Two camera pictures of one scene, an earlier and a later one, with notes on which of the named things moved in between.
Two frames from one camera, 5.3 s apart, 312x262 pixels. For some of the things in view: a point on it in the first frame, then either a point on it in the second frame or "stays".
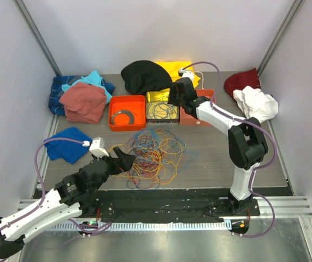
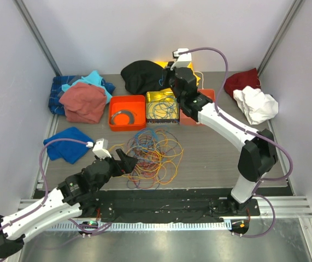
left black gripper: (124, 160) stays
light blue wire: (192, 153) to (164, 107)
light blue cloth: (94, 79) stays
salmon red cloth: (84, 102) stays
